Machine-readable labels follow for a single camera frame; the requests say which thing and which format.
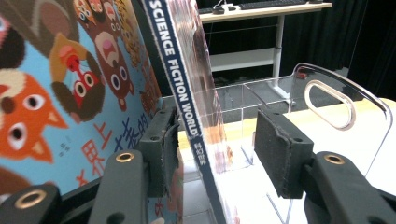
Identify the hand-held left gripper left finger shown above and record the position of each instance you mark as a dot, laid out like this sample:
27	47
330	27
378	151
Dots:
160	152

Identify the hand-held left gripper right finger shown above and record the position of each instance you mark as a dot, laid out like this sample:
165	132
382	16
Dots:
281	152

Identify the clear acrylic book rack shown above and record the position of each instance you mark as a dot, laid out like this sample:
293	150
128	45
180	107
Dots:
327	102

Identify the purple science fiction magazine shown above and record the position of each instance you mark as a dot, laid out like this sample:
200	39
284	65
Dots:
177	77

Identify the light blue green picture book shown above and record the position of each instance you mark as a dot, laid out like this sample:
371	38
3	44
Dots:
62	93

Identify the small red object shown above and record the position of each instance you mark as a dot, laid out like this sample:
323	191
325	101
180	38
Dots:
301	74

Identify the black curtain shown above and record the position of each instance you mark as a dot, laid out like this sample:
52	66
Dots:
342	34

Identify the black keyboard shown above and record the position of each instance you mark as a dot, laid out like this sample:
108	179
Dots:
274	3

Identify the white frame desk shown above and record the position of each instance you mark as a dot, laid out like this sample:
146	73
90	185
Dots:
243	59

